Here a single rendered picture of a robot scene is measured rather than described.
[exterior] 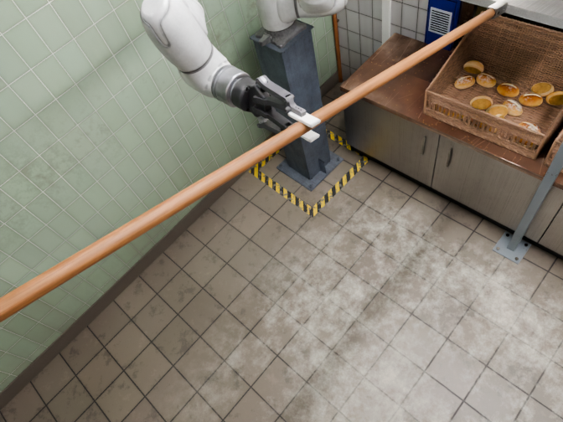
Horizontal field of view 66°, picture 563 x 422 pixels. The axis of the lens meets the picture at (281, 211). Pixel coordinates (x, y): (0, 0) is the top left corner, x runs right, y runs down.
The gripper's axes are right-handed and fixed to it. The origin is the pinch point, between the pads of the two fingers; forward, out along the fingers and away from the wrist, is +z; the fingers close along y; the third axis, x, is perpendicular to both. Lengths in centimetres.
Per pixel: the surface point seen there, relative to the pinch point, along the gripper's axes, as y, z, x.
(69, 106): 44, -120, 8
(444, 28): 38, -42, -162
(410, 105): 63, -32, -123
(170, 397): 171, -48, 36
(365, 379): 150, 22, -31
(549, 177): 59, 40, -110
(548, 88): 46, 17, -153
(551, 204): 79, 45, -121
